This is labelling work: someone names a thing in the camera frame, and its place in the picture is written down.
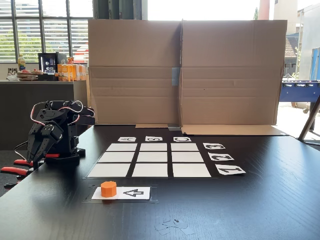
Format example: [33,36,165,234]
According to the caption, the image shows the clear tape scraps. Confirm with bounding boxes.
[154,218,196,236]

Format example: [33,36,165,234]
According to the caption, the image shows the black clamp with red handles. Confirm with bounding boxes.
[0,153,61,188]

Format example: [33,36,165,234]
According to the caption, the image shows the black mini fridge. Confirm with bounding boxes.
[37,52,67,75]

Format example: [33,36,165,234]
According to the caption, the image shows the orange juice carton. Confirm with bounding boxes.
[67,64,76,82]
[57,64,70,82]

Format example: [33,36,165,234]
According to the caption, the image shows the white nine-square grid sheet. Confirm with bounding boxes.
[86,142,213,179]

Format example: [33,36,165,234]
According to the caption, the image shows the white arrow paper sheet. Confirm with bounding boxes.
[91,186,151,201]

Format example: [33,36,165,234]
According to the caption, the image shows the yellow drink bottle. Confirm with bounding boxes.
[17,54,27,72]

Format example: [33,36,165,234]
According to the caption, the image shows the paper sheet number 1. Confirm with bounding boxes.
[215,164,247,176]

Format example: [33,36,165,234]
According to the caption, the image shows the blue foosball table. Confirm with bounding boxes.
[279,79,320,115]

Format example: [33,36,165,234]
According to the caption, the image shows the pale juice carton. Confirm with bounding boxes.
[75,64,87,81]

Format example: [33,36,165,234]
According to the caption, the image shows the paper sheet number 2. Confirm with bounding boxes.
[207,152,235,162]

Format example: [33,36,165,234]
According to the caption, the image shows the brown cardboard box wall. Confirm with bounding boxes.
[87,19,183,129]
[179,18,288,136]

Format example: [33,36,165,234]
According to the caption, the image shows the black power cable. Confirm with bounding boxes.
[13,141,30,161]

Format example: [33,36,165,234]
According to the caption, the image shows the round orange token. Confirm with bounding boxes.
[100,181,118,198]

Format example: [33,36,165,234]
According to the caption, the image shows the slanted metal table leg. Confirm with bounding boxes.
[298,96,320,145]

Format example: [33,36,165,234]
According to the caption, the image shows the wooden boards with food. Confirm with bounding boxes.
[16,69,45,82]

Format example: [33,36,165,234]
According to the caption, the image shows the paper sheet number 3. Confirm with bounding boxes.
[202,142,226,150]

